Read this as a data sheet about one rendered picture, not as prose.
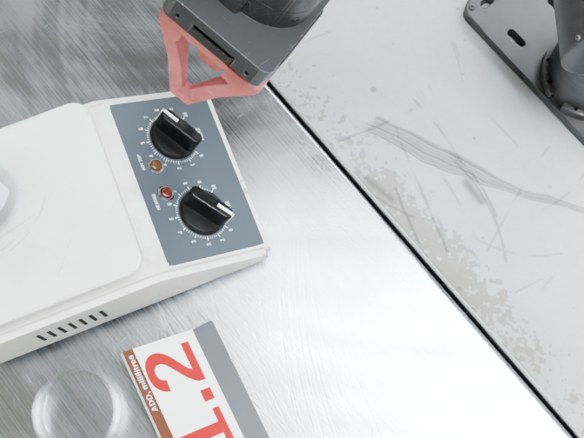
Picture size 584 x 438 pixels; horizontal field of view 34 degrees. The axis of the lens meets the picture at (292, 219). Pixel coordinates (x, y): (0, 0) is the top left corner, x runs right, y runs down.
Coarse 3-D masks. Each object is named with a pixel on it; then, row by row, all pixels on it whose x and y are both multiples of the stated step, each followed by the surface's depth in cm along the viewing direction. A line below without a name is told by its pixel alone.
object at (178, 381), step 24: (144, 360) 61; (168, 360) 62; (192, 360) 64; (168, 384) 61; (192, 384) 63; (168, 408) 61; (192, 408) 62; (216, 408) 63; (192, 432) 61; (216, 432) 62
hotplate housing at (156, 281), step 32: (128, 96) 64; (160, 96) 65; (96, 128) 62; (128, 160) 61; (128, 192) 61; (160, 256) 60; (224, 256) 62; (256, 256) 64; (128, 288) 59; (160, 288) 61; (192, 288) 65; (32, 320) 58; (64, 320) 59; (96, 320) 62; (0, 352) 61
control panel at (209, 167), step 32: (128, 128) 62; (160, 160) 62; (192, 160) 64; (224, 160) 65; (160, 192) 61; (224, 192) 64; (160, 224) 61; (224, 224) 63; (256, 224) 64; (192, 256) 61
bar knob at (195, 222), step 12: (192, 192) 61; (204, 192) 61; (180, 204) 62; (192, 204) 61; (204, 204) 61; (216, 204) 61; (192, 216) 61; (204, 216) 62; (216, 216) 61; (228, 216) 61; (192, 228) 61; (204, 228) 62; (216, 228) 62
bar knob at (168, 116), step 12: (156, 120) 63; (168, 120) 62; (180, 120) 62; (156, 132) 63; (168, 132) 63; (180, 132) 62; (192, 132) 62; (156, 144) 63; (168, 144) 63; (180, 144) 63; (192, 144) 63; (168, 156) 63; (180, 156) 63
